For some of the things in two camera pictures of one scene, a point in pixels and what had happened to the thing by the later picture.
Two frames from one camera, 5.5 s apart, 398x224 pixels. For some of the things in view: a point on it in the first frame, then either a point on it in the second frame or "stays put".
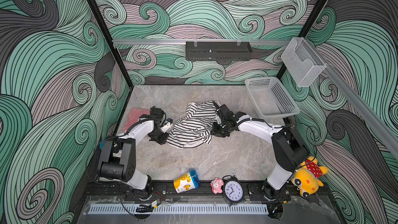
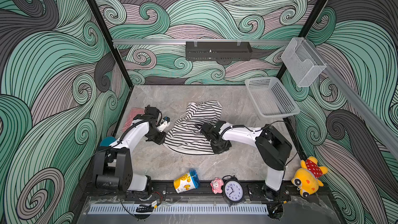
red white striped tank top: (134, 114) stays put
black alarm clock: (232, 190) stays put
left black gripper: (162, 139) stays put
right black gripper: (214, 132) to (226, 146)
